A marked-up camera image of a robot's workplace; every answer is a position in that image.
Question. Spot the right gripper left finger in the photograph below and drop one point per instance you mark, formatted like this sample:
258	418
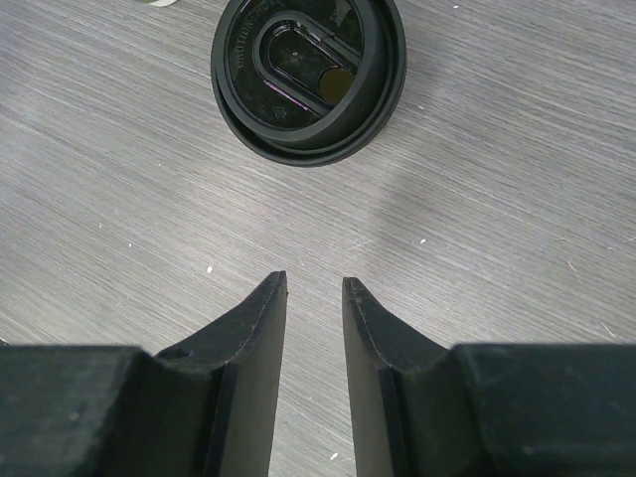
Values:
204	406

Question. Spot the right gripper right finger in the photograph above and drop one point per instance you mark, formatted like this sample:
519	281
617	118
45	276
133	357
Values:
419	409

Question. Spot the black cup lid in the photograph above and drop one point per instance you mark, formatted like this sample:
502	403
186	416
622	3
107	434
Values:
308	83

